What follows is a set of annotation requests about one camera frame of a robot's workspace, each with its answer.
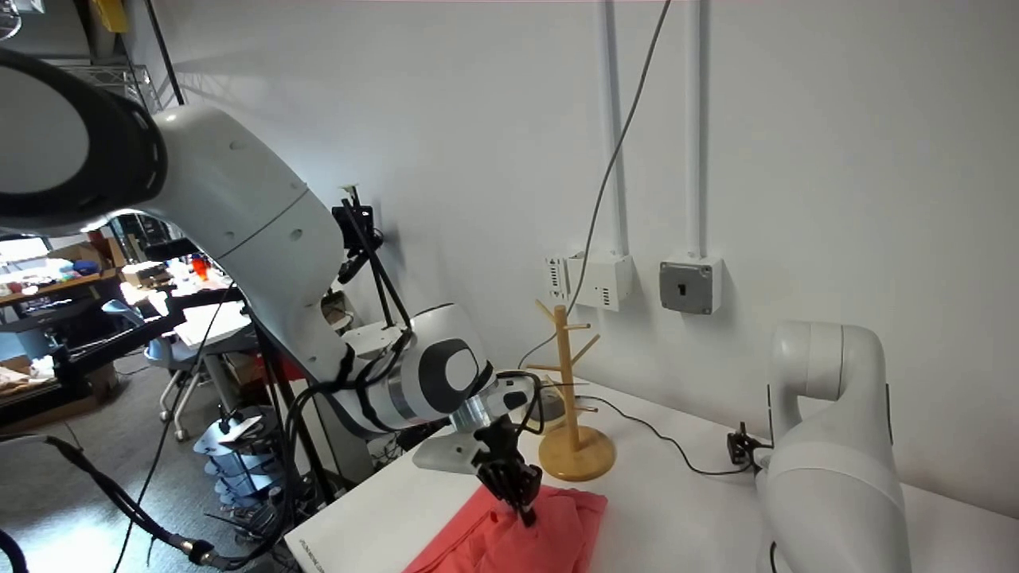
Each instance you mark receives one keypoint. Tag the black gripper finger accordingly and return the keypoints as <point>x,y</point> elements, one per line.
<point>526,512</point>

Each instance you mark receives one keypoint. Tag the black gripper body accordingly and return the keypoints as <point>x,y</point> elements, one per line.
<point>502,467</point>

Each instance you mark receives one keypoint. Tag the orange cloth garment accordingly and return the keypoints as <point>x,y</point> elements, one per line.
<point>486,537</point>

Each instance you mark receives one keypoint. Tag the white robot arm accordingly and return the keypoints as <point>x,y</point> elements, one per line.
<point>79,154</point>

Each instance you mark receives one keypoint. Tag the wooden mug tree stand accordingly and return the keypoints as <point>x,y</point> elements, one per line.
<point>571,451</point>

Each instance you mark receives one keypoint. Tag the black tripod stand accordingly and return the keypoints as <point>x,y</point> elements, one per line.
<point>361,252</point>

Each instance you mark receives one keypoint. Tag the white wall socket box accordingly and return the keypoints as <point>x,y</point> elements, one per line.
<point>596,282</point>

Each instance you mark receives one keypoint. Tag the small black camera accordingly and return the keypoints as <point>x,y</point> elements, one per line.
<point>743,451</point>

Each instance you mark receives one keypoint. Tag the grey wall junction box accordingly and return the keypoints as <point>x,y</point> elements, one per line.
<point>694,284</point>

